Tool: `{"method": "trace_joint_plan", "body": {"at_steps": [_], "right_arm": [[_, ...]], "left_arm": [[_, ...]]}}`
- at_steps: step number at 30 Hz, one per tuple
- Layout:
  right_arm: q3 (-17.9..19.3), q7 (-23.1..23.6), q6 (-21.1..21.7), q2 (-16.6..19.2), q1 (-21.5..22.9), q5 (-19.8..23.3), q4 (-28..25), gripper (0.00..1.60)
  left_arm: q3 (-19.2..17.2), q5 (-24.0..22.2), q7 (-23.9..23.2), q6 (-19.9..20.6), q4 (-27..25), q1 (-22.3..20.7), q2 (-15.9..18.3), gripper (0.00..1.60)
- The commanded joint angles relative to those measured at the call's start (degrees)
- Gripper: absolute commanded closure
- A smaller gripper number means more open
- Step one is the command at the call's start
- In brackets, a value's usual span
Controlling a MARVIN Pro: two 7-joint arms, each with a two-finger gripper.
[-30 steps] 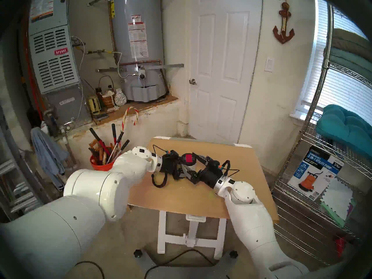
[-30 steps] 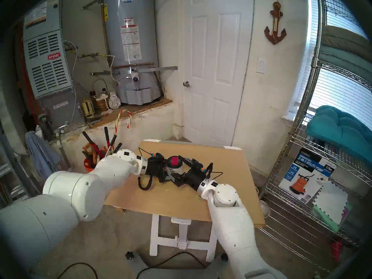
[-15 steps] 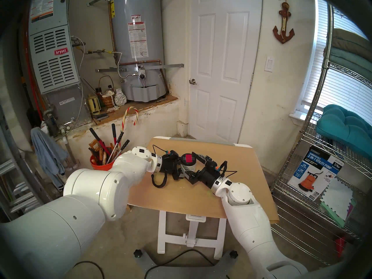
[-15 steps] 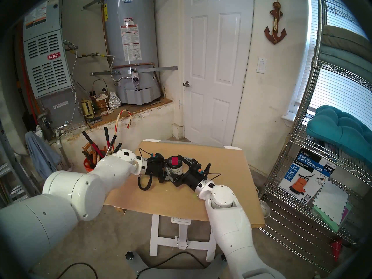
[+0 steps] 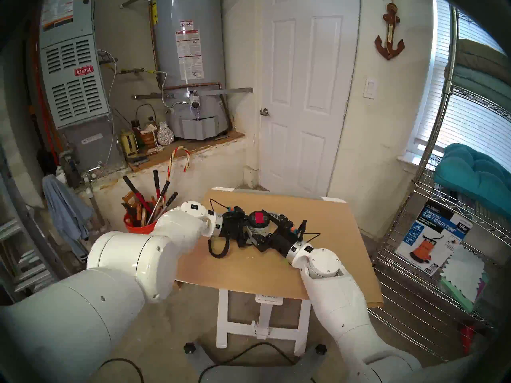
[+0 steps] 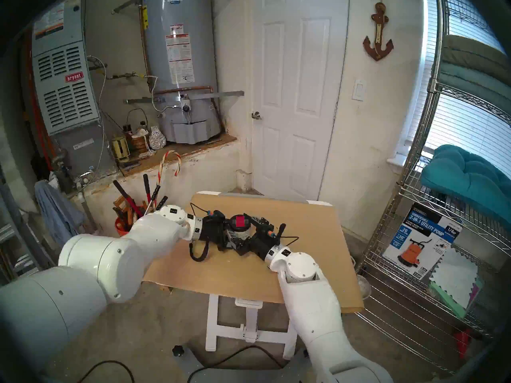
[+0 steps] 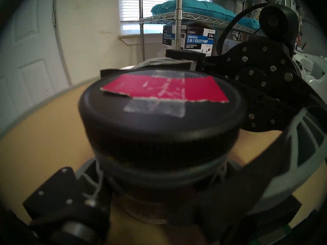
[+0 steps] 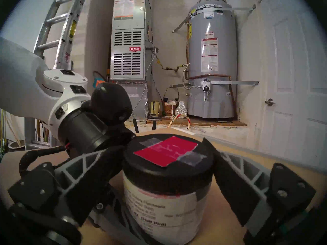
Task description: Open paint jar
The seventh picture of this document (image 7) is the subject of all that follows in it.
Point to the teal tufted cushion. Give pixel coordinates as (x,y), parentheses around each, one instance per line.
(199,8)

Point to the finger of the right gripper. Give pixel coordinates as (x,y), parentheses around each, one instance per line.
(281,170)
(166,62)

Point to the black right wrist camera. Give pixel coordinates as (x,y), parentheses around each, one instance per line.
(278,20)

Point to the white window blinds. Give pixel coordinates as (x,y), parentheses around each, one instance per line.
(132,7)

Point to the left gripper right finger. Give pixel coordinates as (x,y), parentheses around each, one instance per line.
(276,216)

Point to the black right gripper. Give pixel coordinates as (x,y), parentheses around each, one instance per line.
(260,76)

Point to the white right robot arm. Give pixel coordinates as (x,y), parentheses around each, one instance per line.
(311,68)

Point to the white panel door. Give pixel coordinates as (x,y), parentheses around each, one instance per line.
(25,68)

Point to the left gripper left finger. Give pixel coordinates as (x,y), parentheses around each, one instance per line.
(58,198)

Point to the black lid with red tape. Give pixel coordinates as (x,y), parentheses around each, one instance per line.
(163,127)

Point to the utility pump box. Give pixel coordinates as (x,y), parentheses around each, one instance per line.
(196,40)

